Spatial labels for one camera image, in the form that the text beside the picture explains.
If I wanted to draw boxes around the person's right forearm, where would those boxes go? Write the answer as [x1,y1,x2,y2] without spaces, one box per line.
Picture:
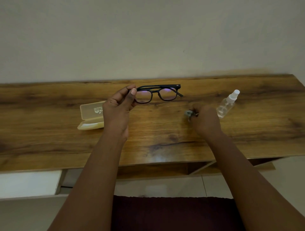
[206,131,305,231]

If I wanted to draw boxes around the blue cleaning cloth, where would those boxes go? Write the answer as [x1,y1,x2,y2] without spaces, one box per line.
[184,109,199,122]

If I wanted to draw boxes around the person's right hand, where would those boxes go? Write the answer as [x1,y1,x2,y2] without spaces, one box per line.
[189,104,222,141]

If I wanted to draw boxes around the person's left forearm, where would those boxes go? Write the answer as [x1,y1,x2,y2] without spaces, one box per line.
[47,132,128,231]

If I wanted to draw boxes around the black framed eyeglasses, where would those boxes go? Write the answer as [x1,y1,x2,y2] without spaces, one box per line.
[134,84,184,104]

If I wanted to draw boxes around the clear spray bottle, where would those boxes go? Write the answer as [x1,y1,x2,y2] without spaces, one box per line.
[216,89,241,119]

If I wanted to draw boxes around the person's left hand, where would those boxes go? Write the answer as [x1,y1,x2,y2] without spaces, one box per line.
[102,84,138,143]

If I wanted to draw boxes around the wooden under-table shelf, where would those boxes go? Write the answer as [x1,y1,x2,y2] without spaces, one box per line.
[117,157,277,180]

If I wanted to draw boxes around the yellow translucent glasses case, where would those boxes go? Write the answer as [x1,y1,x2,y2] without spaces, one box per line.
[77,101,106,131]

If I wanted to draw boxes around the white cabinet drawer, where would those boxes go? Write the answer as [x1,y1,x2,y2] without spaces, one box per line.
[0,169,63,199]

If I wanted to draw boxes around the dark maroon garment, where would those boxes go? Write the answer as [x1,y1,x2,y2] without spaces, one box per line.
[111,195,246,231]

